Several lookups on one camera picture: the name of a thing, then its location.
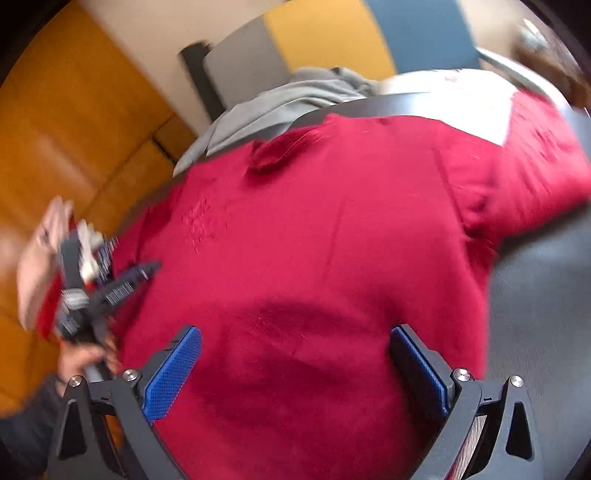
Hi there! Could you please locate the black rolled mat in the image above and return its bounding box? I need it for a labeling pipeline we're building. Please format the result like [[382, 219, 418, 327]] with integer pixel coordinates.
[[179, 41, 225, 122]]

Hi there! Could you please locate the orange wooden wardrobe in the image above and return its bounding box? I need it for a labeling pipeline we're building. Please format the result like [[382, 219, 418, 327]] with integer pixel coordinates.
[[1, 2, 195, 412]]

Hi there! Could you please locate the grey yellow blue sofa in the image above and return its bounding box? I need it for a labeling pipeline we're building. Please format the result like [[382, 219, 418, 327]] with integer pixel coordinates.
[[202, 0, 574, 112]]

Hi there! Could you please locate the grey hooded sweatshirt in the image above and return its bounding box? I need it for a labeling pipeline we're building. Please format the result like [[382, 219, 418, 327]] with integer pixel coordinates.
[[173, 67, 380, 176]]

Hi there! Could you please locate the red knit sweater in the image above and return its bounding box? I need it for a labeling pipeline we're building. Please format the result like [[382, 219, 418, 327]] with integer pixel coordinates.
[[113, 92, 590, 479]]

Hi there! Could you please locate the white cloth on sofa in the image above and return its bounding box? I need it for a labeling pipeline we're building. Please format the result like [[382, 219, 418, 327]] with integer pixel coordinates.
[[378, 67, 569, 149]]

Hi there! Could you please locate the person's left hand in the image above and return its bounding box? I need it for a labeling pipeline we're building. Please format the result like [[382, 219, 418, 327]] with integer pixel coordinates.
[[55, 333, 121, 396]]

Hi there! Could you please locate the pile of folded clothes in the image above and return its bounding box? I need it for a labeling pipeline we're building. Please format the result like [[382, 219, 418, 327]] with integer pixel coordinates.
[[16, 196, 74, 339]]

